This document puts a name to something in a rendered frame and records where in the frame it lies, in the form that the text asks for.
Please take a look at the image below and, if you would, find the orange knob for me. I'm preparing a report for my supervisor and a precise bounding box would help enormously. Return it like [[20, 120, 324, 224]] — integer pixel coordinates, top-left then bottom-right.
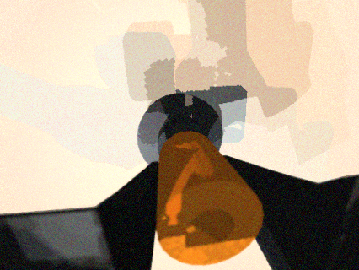
[[156, 131, 264, 265]]

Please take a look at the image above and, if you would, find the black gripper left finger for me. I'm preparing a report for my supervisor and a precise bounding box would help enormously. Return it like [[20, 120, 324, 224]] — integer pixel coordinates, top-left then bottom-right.
[[0, 161, 158, 270]]

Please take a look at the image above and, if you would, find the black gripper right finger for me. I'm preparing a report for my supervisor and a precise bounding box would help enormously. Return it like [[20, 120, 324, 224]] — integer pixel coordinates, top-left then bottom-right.
[[223, 155, 359, 270]]

